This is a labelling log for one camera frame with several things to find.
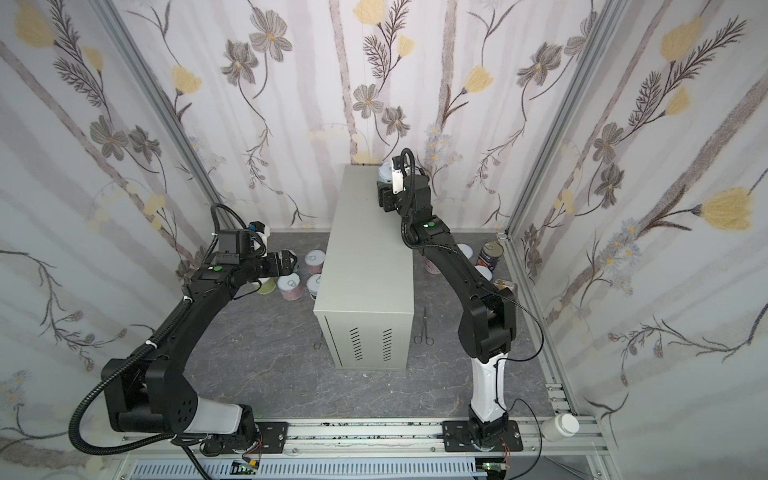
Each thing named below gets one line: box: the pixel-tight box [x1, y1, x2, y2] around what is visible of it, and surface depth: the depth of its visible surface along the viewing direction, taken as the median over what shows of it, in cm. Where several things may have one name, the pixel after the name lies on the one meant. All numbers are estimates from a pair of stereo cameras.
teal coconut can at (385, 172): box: [378, 162, 393, 183], surface depth 80 cm
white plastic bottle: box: [541, 413, 580, 442], surface depth 70 cm
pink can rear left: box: [304, 249, 326, 275], surface depth 106 cm
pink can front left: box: [277, 272, 303, 301], surface depth 100 cm
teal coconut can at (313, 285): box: [306, 273, 322, 301], surface depth 100 cm
